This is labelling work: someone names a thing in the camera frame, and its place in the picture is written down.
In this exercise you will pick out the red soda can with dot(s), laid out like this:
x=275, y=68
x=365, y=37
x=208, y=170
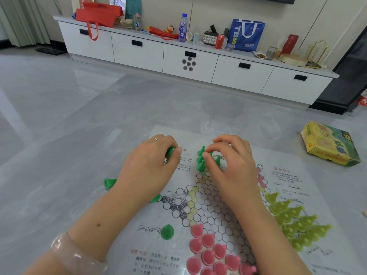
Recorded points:
x=219, y=42

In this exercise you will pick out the beige picture frame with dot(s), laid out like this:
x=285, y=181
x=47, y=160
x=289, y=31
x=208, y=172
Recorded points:
x=75, y=2

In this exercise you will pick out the red vase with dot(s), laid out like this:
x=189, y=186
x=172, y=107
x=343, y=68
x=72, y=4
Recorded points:
x=289, y=44

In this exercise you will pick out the checkers board sheet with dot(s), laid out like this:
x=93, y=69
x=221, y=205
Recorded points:
x=160, y=214

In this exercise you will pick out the person's left forearm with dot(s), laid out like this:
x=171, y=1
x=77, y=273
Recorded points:
x=94, y=226

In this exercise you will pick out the small cartoon doll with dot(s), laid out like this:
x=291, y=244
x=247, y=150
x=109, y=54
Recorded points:
x=169, y=29

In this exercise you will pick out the glass cup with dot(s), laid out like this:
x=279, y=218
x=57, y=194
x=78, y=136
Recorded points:
x=271, y=53

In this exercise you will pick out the white TV cabinet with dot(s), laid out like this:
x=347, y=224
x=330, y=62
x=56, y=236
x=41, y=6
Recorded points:
x=137, y=51

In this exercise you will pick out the yellow-green cone game pieces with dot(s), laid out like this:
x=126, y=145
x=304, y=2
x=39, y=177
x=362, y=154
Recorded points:
x=298, y=226

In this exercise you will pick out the teal cloth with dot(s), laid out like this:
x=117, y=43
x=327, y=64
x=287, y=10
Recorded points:
x=133, y=7

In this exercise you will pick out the white printed card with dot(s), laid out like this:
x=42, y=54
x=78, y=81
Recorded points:
x=117, y=0

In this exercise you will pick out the person's left hand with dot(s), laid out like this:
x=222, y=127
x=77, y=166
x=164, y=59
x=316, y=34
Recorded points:
x=146, y=171

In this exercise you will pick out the blue-label water bottle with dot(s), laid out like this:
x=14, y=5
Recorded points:
x=182, y=30

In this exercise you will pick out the red-label cola bottle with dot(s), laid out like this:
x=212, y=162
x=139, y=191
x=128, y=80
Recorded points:
x=362, y=101

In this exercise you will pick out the grey-green curtain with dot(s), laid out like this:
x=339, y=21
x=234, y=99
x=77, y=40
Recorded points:
x=23, y=20

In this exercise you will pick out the yellow green cardboard box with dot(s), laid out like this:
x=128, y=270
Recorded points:
x=329, y=143

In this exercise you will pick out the small glass jar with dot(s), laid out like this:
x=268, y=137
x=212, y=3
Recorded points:
x=229, y=47

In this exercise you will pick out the black glass cabinet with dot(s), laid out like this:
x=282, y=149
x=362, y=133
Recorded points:
x=349, y=83

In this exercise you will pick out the blue tote bag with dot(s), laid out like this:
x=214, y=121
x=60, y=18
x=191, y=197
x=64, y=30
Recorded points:
x=246, y=40

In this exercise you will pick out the group of pink game pieces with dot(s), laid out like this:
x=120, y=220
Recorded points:
x=209, y=240

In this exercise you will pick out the black white checkered box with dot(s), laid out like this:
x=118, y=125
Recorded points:
x=210, y=39

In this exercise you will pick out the red fabric bag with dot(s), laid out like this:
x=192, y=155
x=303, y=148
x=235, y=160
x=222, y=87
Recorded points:
x=99, y=14

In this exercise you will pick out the open snack bag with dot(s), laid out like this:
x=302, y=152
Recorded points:
x=260, y=55

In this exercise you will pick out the white paper cup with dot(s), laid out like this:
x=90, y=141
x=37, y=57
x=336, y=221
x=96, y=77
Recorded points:
x=189, y=36

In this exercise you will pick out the person's right forearm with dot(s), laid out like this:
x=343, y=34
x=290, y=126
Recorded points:
x=269, y=246

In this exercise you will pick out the group of green game pieces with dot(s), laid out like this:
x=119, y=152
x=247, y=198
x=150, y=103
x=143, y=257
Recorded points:
x=200, y=166

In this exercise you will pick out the person's right hand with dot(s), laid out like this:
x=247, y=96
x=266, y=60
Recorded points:
x=235, y=174

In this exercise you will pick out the red folded umbrella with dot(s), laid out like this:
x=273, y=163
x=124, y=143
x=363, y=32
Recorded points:
x=162, y=32

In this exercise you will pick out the black floor mat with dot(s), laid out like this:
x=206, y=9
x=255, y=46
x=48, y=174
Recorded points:
x=51, y=50

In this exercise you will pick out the round wooden box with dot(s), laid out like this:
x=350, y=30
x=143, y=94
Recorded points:
x=293, y=60

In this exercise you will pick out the small pink-capped bottle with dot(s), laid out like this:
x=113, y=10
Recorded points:
x=137, y=22

